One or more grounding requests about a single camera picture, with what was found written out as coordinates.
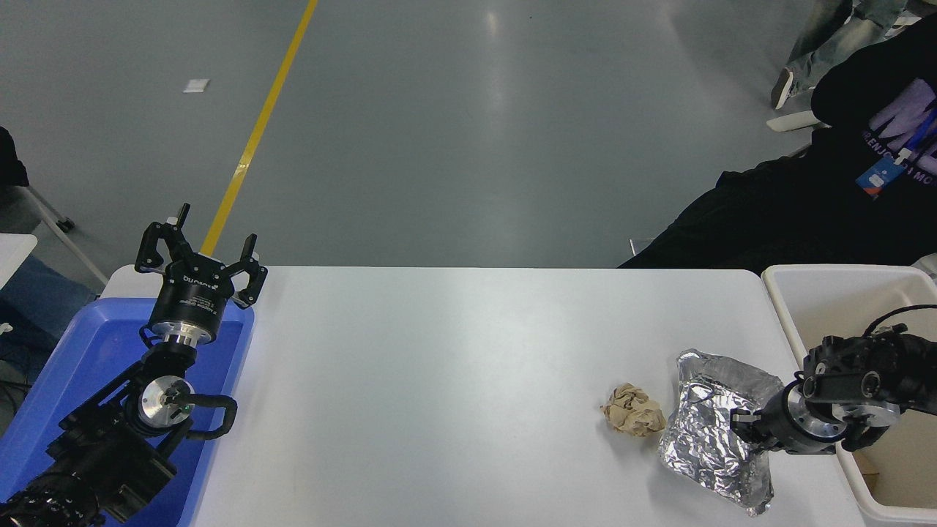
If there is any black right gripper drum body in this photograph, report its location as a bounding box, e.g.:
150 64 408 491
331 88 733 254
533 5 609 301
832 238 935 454
754 386 835 455

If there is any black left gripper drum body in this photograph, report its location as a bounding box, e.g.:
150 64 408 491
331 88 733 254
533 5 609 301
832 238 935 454
150 254 237 335

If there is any silver foil tray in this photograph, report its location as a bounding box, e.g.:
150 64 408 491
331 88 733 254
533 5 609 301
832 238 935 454
657 349 785 517

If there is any crumpled tan paper ball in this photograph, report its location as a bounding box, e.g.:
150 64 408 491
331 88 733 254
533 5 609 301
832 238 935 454
600 383 668 438

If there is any blue plastic tray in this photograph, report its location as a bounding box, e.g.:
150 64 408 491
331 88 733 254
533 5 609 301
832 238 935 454
0 296 255 527

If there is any large pale plastic bin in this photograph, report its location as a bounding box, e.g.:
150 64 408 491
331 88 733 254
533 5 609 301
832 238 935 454
761 263 937 527

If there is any blue fabric bundle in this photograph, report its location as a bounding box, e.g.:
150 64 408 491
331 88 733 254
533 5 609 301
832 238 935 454
0 255 100 367

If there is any small white side table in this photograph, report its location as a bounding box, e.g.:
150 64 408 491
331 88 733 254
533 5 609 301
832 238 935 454
0 233 39 290

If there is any person at edge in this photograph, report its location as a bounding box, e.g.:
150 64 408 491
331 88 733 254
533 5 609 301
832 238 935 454
0 126 30 206

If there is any person in black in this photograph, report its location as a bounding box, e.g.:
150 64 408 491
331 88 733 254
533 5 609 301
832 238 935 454
619 15 937 273

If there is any blue white id badge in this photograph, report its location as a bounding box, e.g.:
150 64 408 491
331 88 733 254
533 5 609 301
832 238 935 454
855 157 906 200

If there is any white flat plastic piece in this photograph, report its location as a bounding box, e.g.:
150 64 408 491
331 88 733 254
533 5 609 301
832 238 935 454
766 110 832 133

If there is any person standing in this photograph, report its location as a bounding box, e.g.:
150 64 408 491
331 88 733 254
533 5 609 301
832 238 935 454
770 0 917 111

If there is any grey metal chair frame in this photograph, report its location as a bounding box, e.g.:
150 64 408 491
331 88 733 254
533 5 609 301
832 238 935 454
11 183 109 286

